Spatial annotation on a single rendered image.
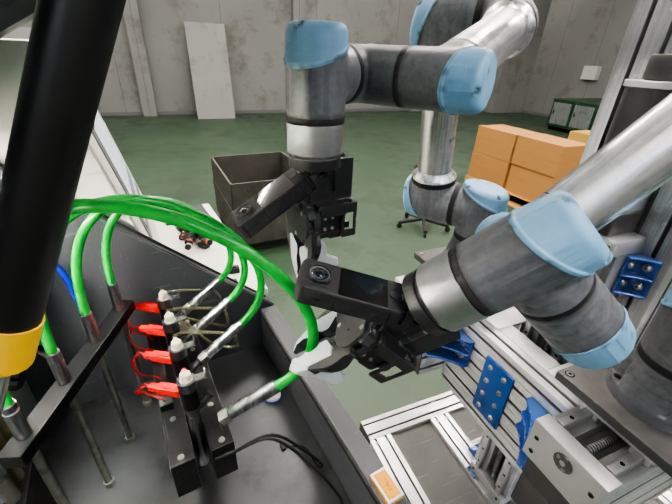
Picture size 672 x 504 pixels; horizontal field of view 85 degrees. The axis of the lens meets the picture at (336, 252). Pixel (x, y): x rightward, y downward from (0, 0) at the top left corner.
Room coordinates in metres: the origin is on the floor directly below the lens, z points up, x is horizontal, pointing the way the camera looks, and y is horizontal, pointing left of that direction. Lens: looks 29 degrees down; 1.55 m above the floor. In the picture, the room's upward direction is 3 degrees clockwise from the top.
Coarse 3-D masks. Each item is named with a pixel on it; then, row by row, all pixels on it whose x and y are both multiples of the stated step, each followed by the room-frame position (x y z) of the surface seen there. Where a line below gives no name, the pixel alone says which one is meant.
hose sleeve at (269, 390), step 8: (272, 384) 0.34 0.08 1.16; (256, 392) 0.34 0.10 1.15; (264, 392) 0.34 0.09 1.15; (272, 392) 0.34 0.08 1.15; (240, 400) 0.34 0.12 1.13; (248, 400) 0.34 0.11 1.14; (256, 400) 0.34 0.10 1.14; (264, 400) 0.34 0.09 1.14; (232, 408) 0.34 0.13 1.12; (240, 408) 0.33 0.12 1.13; (248, 408) 0.33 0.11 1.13; (232, 416) 0.33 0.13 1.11
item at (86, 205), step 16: (80, 208) 0.32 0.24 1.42; (96, 208) 0.32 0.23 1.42; (112, 208) 0.32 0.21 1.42; (128, 208) 0.32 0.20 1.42; (144, 208) 0.33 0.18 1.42; (160, 208) 0.33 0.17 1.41; (176, 224) 0.33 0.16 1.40; (192, 224) 0.33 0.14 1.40; (208, 224) 0.34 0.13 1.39; (224, 240) 0.33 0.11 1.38; (240, 240) 0.34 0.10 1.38; (256, 256) 0.34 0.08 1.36; (272, 272) 0.34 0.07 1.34; (288, 288) 0.34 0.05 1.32; (304, 304) 0.35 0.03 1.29; (304, 320) 0.35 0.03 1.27; (304, 352) 0.35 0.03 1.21; (288, 384) 0.34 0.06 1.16
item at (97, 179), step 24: (0, 48) 0.63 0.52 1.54; (24, 48) 0.65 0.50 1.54; (0, 72) 0.63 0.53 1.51; (0, 96) 0.62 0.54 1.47; (0, 120) 0.61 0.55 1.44; (0, 144) 0.61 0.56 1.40; (96, 144) 0.76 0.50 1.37; (96, 168) 0.67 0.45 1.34; (96, 192) 0.67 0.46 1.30; (120, 192) 0.73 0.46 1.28
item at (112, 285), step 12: (120, 216) 0.59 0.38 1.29; (108, 228) 0.57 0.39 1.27; (108, 240) 0.57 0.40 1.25; (108, 252) 0.57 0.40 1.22; (228, 252) 0.68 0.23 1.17; (108, 264) 0.56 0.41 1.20; (228, 264) 0.67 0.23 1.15; (108, 276) 0.56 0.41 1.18; (108, 288) 0.56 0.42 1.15; (204, 288) 0.65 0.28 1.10; (120, 300) 0.57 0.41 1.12; (192, 300) 0.63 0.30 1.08
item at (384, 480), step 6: (378, 474) 0.35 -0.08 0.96; (384, 474) 0.35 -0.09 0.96; (372, 480) 0.34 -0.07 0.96; (378, 480) 0.34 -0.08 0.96; (384, 480) 0.34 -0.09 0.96; (390, 480) 0.34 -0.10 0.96; (384, 486) 0.33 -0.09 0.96; (390, 486) 0.33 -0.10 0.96; (396, 486) 0.33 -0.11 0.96; (378, 492) 0.33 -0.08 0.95; (384, 492) 0.32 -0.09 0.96; (390, 492) 0.32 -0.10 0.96; (396, 492) 0.32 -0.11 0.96; (390, 498) 0.32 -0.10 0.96; (402, 498) 0.32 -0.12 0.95
